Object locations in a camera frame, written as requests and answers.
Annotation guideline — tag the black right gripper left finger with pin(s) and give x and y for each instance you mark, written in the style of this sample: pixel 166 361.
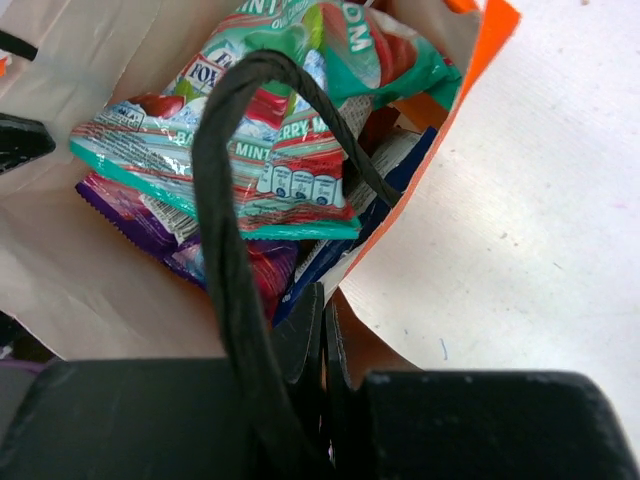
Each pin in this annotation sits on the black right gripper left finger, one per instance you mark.
pixel 297 343

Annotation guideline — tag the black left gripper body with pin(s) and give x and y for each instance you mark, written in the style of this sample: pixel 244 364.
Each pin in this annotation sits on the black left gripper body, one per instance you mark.
pixel 22 141

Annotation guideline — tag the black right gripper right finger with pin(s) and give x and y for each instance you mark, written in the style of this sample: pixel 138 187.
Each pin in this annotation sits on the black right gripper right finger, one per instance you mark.
pixel 344 354

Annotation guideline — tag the purple candy bag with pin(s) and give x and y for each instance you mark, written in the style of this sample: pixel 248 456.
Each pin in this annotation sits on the purple candy bag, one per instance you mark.
pixel 173 238

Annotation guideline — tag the green Fox's candy bag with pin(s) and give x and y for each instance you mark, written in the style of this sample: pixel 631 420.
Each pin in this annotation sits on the green Fox's candy bag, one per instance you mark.
pixel 287 166

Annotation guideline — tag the orange paper bag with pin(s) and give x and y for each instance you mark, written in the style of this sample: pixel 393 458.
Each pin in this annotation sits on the orange paper bag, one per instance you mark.
pixel 139 390

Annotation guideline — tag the blue Burts chip bag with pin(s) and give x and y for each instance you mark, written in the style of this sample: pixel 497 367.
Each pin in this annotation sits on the blue Burts chip bag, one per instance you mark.
pixel 396 159

